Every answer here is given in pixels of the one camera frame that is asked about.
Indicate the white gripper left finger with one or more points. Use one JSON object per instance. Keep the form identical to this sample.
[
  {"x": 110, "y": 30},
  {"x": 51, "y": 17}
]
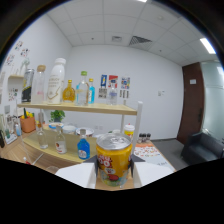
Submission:
[{"x": 81, "y": 173}]

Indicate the white bowl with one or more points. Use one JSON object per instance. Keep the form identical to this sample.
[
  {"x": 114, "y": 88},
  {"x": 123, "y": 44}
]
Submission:
[{"x": 69, "y": 130}]

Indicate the black and silver can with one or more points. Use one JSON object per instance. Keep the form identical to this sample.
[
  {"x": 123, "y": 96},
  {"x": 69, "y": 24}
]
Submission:
[{"x": 27, "y": 86}]

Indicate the ceiling light panel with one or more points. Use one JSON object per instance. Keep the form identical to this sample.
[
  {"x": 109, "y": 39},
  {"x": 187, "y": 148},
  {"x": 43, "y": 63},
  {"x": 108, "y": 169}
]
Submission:
[{"x": 207, "y": 45}]

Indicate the tall glass jar wooden lid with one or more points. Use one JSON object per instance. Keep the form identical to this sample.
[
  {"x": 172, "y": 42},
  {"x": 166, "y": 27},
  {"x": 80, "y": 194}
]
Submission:
[{"x": 39, "y": 88}]

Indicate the large white bottle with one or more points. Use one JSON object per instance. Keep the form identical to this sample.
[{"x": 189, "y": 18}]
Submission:
[{"x": 56, "y": 83}]

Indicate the dark brown door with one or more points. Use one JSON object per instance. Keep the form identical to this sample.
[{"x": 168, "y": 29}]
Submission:
[{"x": 191, "y": 103}]

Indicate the small dark shakers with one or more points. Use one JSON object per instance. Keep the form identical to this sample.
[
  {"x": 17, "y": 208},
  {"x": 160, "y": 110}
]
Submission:
[{"x": 144, "y": 137}]

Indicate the silver rimmed bowl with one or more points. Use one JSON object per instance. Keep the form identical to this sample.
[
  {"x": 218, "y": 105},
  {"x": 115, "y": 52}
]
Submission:
[{"x": 88, "y": 131}]

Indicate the yellow jar white lid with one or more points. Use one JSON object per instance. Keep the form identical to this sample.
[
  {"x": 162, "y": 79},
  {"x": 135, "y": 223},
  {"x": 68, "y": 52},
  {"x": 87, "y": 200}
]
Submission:
[{"x": 129, "y": 130}]

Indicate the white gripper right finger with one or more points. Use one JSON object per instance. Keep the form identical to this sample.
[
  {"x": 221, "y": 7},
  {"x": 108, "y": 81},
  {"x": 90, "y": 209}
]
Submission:
[{"x": 150, "y": 171}]

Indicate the orange patterned paper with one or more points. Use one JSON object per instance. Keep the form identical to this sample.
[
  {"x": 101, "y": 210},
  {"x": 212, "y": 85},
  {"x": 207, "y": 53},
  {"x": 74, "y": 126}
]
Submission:
[{"x": 146, "y": 150}]

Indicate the blue liquid bottle grey cap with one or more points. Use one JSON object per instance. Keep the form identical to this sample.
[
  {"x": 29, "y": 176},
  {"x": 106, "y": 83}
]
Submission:
[{"x": 83, "y": 148}]

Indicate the clear bottle orange cap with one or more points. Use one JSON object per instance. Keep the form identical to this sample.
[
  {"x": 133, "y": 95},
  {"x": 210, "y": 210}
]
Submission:
[{"x": 42, "y": 140}]

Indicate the wooden wall shelf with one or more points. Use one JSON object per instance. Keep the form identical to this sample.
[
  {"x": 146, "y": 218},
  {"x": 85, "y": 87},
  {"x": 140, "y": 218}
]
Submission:
[{"x": 16, "y": 77}]

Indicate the green potted plant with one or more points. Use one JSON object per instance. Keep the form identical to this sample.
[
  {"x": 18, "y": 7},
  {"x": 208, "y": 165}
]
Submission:
[{"x": 57, "y": 115}]

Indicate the ceiling air vent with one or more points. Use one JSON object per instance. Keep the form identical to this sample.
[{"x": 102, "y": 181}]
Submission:
[{"x": 139, "y": 40}]

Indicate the orange storage basket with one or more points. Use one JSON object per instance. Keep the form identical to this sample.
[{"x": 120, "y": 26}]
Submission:
[{"x": 28, "y": 125}]

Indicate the amber round bottle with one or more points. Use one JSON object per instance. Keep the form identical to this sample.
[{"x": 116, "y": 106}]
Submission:
[{"x": 69, "y": 94}]

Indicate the clear bottle red label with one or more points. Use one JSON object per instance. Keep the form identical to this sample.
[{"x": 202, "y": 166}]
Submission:
[{"x": 60, "y": 145}]

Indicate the black office chair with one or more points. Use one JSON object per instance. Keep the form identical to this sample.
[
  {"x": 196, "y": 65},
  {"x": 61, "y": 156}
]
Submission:
[{"x": 203, "y": 148}]

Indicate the yellow printed can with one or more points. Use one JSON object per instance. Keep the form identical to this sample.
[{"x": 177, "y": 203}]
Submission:
[{"x": 114, "y": 160}]

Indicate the red wall poster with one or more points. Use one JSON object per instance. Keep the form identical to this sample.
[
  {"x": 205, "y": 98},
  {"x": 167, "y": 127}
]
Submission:
[{"x": 113, "y": 80}]

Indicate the multicoloured wall poster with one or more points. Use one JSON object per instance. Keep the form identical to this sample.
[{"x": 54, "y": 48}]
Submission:
[{"x": 125, "y": 86}]

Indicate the white folded cloth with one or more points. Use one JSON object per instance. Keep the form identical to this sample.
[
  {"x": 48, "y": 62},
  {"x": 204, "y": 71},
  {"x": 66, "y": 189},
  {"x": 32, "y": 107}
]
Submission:
[{"x": 161, "y": 163}]

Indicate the blue rimmed bowl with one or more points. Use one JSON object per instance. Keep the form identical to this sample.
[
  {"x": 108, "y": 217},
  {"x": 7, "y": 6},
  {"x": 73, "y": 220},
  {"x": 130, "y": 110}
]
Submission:
[{"x": 55, "y": 125}]

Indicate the blue wall poster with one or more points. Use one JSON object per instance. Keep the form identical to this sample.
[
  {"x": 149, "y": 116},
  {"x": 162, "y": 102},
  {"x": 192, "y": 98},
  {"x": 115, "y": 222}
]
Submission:
[{"x": 103, "y": 83}]

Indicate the two-tier wooden shelf rack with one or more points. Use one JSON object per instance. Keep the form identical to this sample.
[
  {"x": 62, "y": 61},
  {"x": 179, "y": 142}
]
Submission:
[{"x": 71, "y": 143}]

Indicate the blue bottle yellow cap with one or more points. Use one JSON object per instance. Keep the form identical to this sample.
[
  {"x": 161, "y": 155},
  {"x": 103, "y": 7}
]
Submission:
[{"x": 92, "y": 93}]

